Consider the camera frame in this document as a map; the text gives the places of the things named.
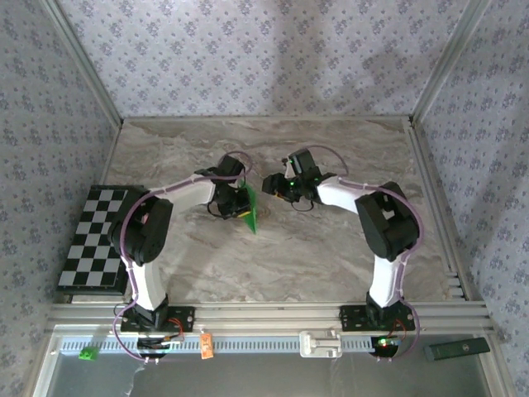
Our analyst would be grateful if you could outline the orange tag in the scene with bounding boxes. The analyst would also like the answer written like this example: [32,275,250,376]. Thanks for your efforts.
[199,332,215,360]

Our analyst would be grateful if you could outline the black and grey checkerboard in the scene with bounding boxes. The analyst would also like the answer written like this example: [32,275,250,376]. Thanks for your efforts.
[56,184,144,295]

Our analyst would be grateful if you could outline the round black controller board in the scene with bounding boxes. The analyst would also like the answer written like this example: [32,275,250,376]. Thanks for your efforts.
[136,335,185,359]
[369,334,404,357]

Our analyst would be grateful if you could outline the black remote control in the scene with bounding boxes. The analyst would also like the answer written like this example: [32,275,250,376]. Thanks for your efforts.
[424,337,492,363]

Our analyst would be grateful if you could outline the right gripper thin black cable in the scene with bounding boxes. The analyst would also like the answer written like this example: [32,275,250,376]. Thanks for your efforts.
[288,194,326,213]

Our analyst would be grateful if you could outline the gripper thin black cable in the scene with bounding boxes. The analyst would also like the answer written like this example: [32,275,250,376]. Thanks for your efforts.
[288,194,326,213]
[206,200,228,220]

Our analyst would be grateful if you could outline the left gripper thin black cable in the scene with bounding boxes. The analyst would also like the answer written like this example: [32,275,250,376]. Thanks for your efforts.
[206,200,228,220]

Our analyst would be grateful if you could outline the aluminium mounting rail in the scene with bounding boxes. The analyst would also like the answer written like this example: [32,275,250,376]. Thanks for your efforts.
[47,301,495,335]

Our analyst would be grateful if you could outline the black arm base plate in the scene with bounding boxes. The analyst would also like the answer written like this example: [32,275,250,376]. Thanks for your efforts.
[339,304,417,332]
[119,304,196,334]

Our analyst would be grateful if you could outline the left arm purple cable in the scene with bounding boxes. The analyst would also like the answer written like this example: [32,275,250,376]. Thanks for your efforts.
[112,151,254,365]

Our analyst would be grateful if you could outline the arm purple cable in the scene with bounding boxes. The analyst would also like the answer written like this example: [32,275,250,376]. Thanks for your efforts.
[305,144,422,365]
[112,151,254,365]

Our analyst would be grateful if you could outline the grey slotted cable duct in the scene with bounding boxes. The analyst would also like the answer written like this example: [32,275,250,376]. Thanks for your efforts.
[55,333,418,356]

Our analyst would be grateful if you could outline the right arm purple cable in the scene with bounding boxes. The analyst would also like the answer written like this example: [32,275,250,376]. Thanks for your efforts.
[305,144,422,365]

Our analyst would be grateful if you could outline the white plastic bracket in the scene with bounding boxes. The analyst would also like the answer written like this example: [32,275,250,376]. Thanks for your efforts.
[298,328,343,359]

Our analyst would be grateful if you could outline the aluminium frame post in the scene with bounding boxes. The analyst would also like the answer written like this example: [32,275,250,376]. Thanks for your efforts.
[43,0,124,125]
[408,0,493,123]

